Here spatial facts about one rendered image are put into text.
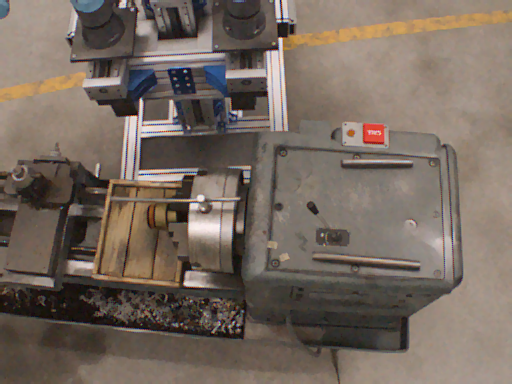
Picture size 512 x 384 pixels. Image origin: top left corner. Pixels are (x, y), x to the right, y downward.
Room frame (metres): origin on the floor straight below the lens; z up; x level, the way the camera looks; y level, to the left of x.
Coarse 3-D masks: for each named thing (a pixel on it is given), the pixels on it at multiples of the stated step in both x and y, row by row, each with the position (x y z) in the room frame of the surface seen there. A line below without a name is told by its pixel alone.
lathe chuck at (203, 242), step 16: (208, 176) 0.61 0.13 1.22; (224, 176) 0.61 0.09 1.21; (192, 192) 0.56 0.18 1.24; (208, 192) 0.55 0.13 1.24; (192, 208) 0.51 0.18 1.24; (192, 224) 0.47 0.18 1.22; (208, 224) 0.46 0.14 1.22; (192, 240) 0.43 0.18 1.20; (208, 240) 0.43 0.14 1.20; (192, 256) 0.40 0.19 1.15; (208, 256) 0.39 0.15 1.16
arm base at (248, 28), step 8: (224, 16) 1.19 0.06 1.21; (232, 16) 1.16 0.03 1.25; (248, 16) 1.14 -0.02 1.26; (256, 16) 1.16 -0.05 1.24; (264, 16) 1.19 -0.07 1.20; (224, 24) 1.17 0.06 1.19; (232, 24) 1.15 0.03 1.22; (240, 24) 1.14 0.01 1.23; (248, 24) 1.14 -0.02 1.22; (256, 24) 1.16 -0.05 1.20; (264, 24) 1.17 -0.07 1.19; (232, 32) 1.14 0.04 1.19; (240, 32) 1.13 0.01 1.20; (248, 32) 1.13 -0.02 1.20; (256, 32) 1.14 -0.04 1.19
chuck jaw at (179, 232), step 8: (176, 224) 0.51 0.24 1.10; (184, 224) 0.51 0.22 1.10; (168, 232) 0.49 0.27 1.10; (176, 232) 0.49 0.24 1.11; (184, 232) 0.48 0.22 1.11; (176, 240) 0.46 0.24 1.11; (184, 240) 0.46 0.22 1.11; (184, 248) 0.43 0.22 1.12; (184, 256) 0.41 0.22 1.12; (192, 264) 0.39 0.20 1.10; (200, 264) 0.38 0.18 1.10
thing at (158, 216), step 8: (152, 208) 0.57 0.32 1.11; (160, 208) 0.56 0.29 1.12; (168, 208) 0.56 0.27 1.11; (152, 216) 0.54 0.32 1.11; (160, 216) 0.54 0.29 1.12; (168, 216) 0.54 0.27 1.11; (176, 216) 0.54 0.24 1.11; (152, 224) 0.52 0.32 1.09; (160, 224) 0.52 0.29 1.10; (168, 224) 0.52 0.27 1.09
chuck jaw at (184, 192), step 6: (186, 174) 0.64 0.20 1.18; (198, 174) 0.62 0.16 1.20; (204, 174) 0.62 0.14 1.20; (186, 180) 0.61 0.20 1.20; (192, 180) 0.61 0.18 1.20; (186, 186) 0.60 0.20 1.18; (192, 186) 0.60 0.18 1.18; (180, 192) 0.59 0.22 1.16; (186, 192) 0.59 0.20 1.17; (174, 198) 0.59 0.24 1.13; (180, 198) 0.58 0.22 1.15; (186, 198) 0.57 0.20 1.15; (174, 204) 0.56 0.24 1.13; (180, 204) 0.56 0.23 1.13; (186, 204) 0.56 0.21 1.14; (174, 210) 0.55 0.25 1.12; (180, 210) 0.55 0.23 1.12; (186, 210) 0.55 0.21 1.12
